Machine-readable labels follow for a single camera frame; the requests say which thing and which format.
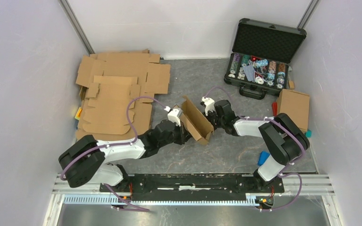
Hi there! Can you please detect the black poker chip case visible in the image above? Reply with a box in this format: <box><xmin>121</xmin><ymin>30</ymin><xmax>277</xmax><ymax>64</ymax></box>
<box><xmin>223</xmin><ymin>18</ymin><xmax>307</xmax><ymax>100</ymax></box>

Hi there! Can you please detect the orange yellow block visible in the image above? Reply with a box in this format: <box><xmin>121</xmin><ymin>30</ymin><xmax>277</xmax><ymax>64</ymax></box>
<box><xmin>74</xmin><ymin>107</ymin><xmax>82</xmax><ymax>120</ymax></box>

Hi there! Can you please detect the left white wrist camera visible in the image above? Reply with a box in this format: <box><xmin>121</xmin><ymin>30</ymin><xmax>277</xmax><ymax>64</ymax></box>
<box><xmin>167</xmin><ymin>108</ymin><xmax>182</xmax><ymax>127</ymax></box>

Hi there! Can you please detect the small brown wooden block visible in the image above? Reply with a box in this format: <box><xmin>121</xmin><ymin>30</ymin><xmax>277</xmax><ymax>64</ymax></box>
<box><xmin>288</xmin><ymin>81</ymin><xmax>295</xmax><ymax>90</ymax></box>

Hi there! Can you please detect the stack of flat cardboard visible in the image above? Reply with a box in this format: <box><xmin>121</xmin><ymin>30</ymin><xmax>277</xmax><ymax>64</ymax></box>
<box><xmin>75</xmin><ymin>49</ymin><xmax>171</xmax><ymax>141</ymax></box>

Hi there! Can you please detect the cardboard box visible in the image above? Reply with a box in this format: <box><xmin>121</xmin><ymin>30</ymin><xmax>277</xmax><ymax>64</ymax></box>
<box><xmin>175</xmin><ymin>96</ymin><xmax>214</xmax><ymax>145</ymax></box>
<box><xmin>276</xmin><ymin>89</ymin><xmax>310</xmax><ymax>133</ymax></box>

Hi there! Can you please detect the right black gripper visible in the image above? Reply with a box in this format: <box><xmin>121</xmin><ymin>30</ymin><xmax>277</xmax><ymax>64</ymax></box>
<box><xmin>198</xmin><ymin>109</ymin><xmax>225</xmax><ymax>134</ymax></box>

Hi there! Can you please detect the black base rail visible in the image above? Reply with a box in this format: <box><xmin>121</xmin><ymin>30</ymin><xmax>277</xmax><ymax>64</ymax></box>
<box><xmin>99</xmin><ymin>173</ymin><xmax>285</xmax><ymax>202</ymax></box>

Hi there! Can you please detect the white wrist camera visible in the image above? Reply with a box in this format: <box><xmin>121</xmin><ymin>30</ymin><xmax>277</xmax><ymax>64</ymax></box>
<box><xmin>167</xmin><ymin>108</ymin><xmax>182</xmax><ymax>127</ymax></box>
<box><xmin>200</xmin><ymin>97</ymin><xmax>215</xmax><ymax>116</ymax></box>

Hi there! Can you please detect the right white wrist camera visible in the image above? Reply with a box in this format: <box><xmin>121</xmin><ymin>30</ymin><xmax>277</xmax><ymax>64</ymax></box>
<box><xmin>200</xmin><ymin>97</ymin><xmax>215</xmax><ymax>116</ymax></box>

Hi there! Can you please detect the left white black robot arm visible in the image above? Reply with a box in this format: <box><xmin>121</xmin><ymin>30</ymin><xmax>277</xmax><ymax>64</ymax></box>
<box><xmin>58</xmin><ymin>120</ymin><xmax>192</xmax><ymax>192</ymax></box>

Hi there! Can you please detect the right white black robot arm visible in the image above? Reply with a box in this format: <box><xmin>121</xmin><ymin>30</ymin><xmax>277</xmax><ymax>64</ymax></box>
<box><xmin>201</xmin><ymin>97</ymin><xmax>310</xmax><ymax>192</ymax></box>

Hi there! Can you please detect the red object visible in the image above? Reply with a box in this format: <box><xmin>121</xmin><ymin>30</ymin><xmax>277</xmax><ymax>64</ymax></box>
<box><xmin>271</xmin><ymin>102</ymin><xmax>278</xmax><ymax>116</ymax></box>

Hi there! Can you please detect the blue block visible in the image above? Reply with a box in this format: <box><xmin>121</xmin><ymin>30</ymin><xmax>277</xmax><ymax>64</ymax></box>
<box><xmin>257</xmin><ymin>151</ymin><xmax>270</xmax><ymax>166</ymax></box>

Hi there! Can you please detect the folded cardboard box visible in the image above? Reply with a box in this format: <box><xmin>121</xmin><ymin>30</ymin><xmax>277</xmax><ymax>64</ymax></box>
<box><xmin>276</xmin><ymin>89</ymin><xmax>310</xmax><ymax>133</ymax></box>

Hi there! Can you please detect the teal cube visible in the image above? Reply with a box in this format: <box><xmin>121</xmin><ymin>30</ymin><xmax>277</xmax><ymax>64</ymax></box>
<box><xmin>305</xmin><ymin>130</ymin><xmax>312</xmax><ymax>138</ymax></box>

